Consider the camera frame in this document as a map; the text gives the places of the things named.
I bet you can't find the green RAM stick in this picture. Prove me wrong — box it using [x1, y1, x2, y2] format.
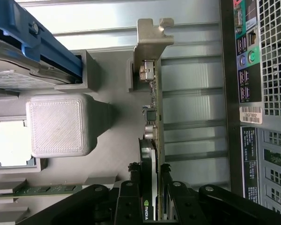
[0, 184, 82, 195]

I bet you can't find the grey parts rack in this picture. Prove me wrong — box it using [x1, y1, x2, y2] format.
[0, 49, 160, 225]

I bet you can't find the open black PC case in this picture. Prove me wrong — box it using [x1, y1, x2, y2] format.
[220, 0, 281, 225]

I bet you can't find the silver CPU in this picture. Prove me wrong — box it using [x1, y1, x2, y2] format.
[0, 120, 32, 168]

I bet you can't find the hard disk blue caddy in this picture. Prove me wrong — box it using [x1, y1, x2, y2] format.
[0, 0, 82, 90]

